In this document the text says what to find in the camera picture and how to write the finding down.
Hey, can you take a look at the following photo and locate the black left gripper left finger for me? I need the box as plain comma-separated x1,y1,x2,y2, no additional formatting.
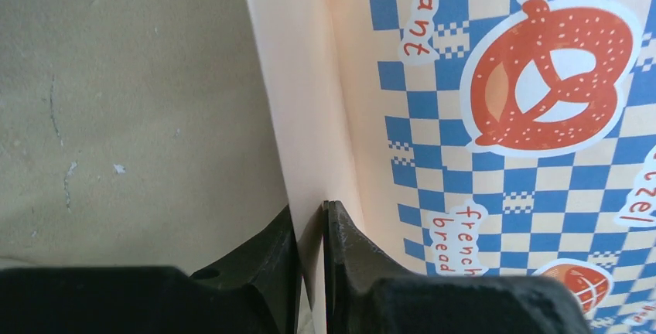
1,209,301,333

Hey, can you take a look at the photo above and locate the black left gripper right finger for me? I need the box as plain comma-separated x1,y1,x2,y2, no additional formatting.
322,201,591,334

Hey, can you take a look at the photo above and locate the blue checkered paper bag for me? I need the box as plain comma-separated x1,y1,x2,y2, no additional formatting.
248,0,655,333

